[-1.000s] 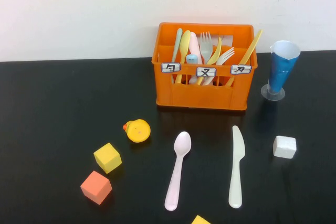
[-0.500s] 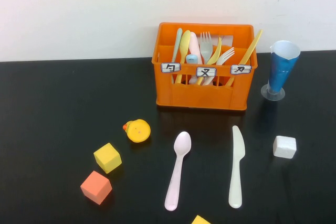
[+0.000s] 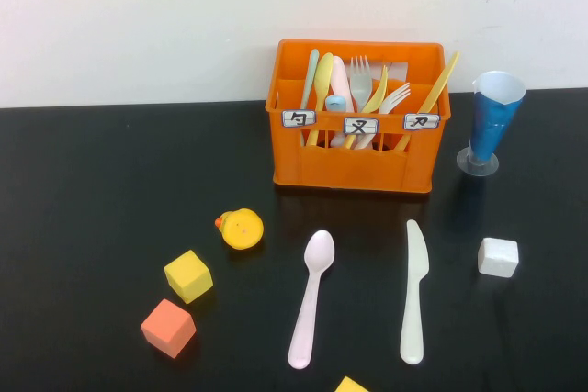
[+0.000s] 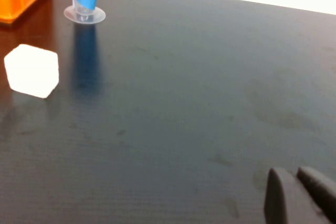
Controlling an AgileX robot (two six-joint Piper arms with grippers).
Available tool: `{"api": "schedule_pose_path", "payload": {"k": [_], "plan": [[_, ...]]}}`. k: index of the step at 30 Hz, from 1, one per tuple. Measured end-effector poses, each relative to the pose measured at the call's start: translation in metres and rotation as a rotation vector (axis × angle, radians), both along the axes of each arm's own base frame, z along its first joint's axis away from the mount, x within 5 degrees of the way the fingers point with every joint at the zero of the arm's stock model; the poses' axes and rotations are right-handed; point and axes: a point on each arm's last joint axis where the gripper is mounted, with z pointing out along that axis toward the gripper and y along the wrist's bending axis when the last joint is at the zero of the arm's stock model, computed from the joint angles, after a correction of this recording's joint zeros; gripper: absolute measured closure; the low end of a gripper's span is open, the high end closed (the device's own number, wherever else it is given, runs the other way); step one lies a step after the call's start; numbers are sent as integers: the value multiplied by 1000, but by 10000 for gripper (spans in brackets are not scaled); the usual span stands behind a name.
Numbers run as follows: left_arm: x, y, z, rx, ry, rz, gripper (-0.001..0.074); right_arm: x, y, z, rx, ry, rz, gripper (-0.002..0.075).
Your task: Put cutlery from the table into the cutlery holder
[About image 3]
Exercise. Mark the pink plastic spoon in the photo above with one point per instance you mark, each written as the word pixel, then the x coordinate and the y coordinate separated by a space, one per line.
pixel 319 249
pixel 340 77

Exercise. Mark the white plastic knife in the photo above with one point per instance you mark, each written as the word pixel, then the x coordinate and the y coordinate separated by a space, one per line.
pixel 415 254

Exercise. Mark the orange plastic cutlery crate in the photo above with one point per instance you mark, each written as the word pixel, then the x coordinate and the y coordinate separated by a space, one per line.
pixel 353 171

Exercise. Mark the paper label reading spoon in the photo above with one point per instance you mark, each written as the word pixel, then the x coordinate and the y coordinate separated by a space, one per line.
pixel 298 119

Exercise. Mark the yellow rubber duck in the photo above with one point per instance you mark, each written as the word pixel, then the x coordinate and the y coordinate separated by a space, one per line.
pixel 243 231

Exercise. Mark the paper label reading fork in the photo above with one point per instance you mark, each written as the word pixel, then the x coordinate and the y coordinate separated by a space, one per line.
pixel 361 126

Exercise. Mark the grey plastic fork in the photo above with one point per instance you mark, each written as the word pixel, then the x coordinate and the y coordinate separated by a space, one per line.
pixel 360 86

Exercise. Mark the pale green plastic spoon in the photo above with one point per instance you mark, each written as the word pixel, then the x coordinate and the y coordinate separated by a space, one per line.
pixel 313 61

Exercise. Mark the yellow plastic fork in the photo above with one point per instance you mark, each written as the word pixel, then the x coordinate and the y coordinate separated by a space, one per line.
pixel 380 89

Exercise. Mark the white plastic fork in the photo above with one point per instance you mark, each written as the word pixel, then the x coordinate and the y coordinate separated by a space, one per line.
pixel 392 98

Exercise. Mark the paper label reading knife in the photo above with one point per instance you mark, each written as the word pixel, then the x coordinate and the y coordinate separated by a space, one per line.
pixel 421 121

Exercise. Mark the yellow foam cube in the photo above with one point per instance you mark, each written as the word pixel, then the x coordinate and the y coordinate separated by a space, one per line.
pixel 188 276
pixel 351 386

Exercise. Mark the yellow plastic knife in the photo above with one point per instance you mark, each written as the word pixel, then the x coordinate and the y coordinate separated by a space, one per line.
pixel 441 80

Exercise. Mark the clear beaker with blue paper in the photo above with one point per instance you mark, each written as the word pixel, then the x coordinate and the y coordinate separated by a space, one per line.
pixel 489 126

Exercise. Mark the orange foam cube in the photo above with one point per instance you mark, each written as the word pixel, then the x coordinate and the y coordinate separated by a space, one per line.
pixel 167 328

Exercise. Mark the white foam cube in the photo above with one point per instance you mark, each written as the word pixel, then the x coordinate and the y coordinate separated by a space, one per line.
pixel 498 256

